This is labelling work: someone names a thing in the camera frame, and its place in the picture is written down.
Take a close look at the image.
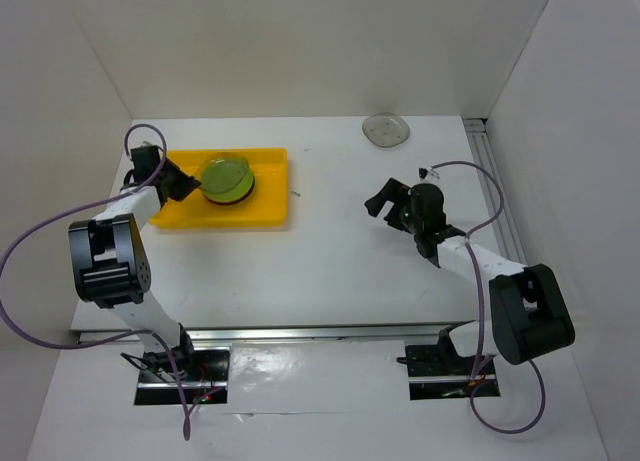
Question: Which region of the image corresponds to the green plate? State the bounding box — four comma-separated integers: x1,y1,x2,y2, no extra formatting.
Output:
202,178,254,203

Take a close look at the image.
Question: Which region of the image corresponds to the clear glass plate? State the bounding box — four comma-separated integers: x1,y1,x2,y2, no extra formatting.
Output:
197,154,254,195
362,112,411,149

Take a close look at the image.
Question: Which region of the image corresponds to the black plate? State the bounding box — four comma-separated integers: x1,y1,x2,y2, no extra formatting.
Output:
204,180,258,208

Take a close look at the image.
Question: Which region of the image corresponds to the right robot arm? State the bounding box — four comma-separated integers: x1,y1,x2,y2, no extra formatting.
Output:
364,178,576,373

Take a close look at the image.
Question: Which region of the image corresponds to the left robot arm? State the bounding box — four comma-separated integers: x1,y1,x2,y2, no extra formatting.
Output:
68,143,200,380

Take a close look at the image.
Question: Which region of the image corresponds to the yellow plastic bin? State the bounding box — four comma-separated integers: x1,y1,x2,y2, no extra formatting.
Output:
149,148,289,230

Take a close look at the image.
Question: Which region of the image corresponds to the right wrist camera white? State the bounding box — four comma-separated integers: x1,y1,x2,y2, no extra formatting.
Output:
418,167,440,183

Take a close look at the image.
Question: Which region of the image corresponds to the aluminium rail right side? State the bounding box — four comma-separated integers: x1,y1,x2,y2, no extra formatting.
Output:
462,118,527,264

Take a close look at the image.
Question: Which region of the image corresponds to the aluminium rail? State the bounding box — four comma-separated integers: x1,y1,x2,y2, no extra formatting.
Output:
188,321,456,346
462,118,527,264

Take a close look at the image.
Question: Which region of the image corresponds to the aluminium rail front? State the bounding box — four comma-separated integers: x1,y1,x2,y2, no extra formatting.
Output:
188,321,456,346

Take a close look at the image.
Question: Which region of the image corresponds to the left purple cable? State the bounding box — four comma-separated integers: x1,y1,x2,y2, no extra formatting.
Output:
0,123,194,441

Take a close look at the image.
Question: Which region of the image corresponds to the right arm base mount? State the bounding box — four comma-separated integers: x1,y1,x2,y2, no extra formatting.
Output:
396,343,500,401

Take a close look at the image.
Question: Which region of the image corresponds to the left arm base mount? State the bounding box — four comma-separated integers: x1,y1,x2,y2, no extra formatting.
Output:
120,348,231,406

